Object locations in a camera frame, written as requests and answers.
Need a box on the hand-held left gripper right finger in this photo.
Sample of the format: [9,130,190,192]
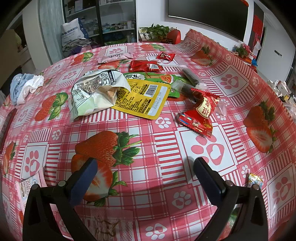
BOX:
[193,157,269,241]

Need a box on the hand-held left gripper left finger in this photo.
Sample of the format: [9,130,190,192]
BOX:
[22,158,99,241]

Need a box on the small wrapped candy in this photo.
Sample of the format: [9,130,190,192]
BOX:
[247,173,264,188]

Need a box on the strawberry print pink tablecloth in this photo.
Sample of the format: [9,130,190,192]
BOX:
[0,29,296,241]

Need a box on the white pink printed packet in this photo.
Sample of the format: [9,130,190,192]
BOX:
[15,175,44,209]

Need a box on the red twisted candy wrapper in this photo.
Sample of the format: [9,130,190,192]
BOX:
[179,88,220,138]

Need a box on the empty clear plastic wrapper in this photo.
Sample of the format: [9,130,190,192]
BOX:
[215,98,228,116]

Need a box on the crumpled white green snack bag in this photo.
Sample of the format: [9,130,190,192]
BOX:
[68,69,131,122]

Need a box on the clear packet of dark block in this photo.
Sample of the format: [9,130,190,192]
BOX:
[171,80,201,101]

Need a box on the yellow snack packet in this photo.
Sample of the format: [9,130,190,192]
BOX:
[110,80,171,120]

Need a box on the clear packet of dark stick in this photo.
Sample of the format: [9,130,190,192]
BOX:
[181,68,204,87]

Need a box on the green snack packet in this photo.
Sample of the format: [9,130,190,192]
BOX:
[122,72,182,99]

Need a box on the blue and white cloth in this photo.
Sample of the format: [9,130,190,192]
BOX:
[10,73,44,106]

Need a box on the pile of small boxes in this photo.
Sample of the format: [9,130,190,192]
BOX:
[267,79,294,102]

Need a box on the pink snack packet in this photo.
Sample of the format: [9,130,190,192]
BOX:
[97,52,134,64]

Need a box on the red snack packet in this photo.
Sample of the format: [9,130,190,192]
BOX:
[129,60,163,73]

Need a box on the small red candy packet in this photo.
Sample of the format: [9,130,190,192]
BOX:
[156,51,176,61]

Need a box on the small flower pot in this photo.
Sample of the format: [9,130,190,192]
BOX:
[233,43,251,58]

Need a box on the pile of grey clothes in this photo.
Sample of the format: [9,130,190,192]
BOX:
[62,38,93,57]

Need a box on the red round container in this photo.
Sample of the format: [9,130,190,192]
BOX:
[166,29,182,44]

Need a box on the white woven sack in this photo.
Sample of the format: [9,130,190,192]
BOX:
[60,19,89,45]

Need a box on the green potted plant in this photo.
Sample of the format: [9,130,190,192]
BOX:
[146,23,174,39]

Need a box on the black television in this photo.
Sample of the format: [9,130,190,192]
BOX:
[168,0,249,42]

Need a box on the glass door cabinet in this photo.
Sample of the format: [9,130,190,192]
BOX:
[62,0,137,45]

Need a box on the red wall hanging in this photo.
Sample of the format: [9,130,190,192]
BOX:
[248,9,265,58]

